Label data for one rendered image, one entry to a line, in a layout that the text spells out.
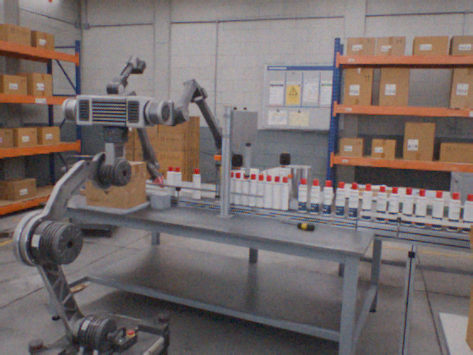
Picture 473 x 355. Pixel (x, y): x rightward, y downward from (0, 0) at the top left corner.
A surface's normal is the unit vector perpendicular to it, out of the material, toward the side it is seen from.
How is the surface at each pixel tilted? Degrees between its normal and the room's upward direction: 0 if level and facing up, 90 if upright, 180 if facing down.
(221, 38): 90
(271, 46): 90
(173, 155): 90
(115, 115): 90
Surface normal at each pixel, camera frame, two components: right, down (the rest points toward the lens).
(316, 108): -0.32, 0.12
